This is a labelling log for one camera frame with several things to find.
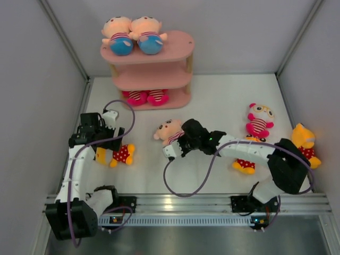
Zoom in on boy doll blue shorts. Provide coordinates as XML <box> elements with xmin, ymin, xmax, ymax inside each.
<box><xmin>129</xmin><ymin>16</ymin><xmax>168</xmax><ymax>55</ymax></box>
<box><xmin>154</xmin><ymin>120</ymin><xmax>184</xmax><ymax>146</ymax></box>
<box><xmin>101</xmin><ymin>16</ymin><xmax>133</xmax><ymax>56</ymax></box>

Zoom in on yellow plush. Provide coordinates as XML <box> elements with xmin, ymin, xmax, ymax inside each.
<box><xmin>291</xmin><ymin>123</ymin><xmax>321</xmax><ymax>169</ymax></box>
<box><xmin>231</xmin><ymin>135</ymin><xmax>266</xmax><ymax>175</ymax></box>

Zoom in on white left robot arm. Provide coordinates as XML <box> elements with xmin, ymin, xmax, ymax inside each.
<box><xmin>45</xmin><ymin>110</ymin><xmax>125</xmax><ymax>240</ymax></box>

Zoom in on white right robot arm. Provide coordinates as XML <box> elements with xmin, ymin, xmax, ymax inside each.
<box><xmin>172</xmin><ymin>119</ymin><xmax>310</xmax><ymax>211</ymax></box>

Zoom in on pink three-tier wooden shelf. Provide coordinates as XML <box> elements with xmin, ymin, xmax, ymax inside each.
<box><xmin>100</xmin><ymin>30</ymin><xmax>195</xmax><ymax>109</ymax></box>

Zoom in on yellow plush left table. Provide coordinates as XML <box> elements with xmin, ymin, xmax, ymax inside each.
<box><xmin>95</xmin><ymin>144</ymin><xmax>135</xmax><ymax>168</ymax></box>

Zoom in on left pink striped plush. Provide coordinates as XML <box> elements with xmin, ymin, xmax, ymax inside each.
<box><xmin>122</xmin><ymin>90</ymin><xmax>148</xmax><ymax>106</ymax></box>

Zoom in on pink striped plush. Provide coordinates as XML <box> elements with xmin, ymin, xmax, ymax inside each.
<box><xmin>122</xmin><ymin>90</ymin><xmax>148</xmax><ymax>106</ymax></box>
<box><xmin>147</xmin><ymin>89</ymin><xmax>169</xmax><ymax>106</ymax></box>

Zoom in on right pink striped plush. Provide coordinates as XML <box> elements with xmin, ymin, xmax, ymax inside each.
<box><xmin>147</xmin><ymin>89</ymin><xmax>169</xmax><ymax>106</ymax></box>

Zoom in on pink plush with glasses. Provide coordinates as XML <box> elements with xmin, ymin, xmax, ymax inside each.
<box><xmin>245</xmin><ymin>103</ymin><xmax>275</xmax><ymax>139</ymax></box>

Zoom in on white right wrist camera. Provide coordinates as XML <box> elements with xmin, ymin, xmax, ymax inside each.
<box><xmin>162</xmin><ymin>141</ymin><xmax>183</xmax><ymax>161</ymax></box>

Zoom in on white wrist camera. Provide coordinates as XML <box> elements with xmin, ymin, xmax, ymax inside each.
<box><xmin>101</xmin><ymin>110</ymin><xmax>119</xmax><ymax>130</ymax></box>
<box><xmin>162</xmin><ymin>141</ymin><xmax>183</xmax><ymax>161</ymax></box>

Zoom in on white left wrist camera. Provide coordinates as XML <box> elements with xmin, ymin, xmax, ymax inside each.
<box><xmin>101</xmin><ymin>110</ymin><xmax>119</xmax><ymax>130</ymax></box>

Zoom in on aluminium front rail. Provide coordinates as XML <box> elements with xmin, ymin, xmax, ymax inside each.
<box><xmin>41</xmin><ymin>193</ymin><xmax>333</xmax><ymax>227</ymax></box>

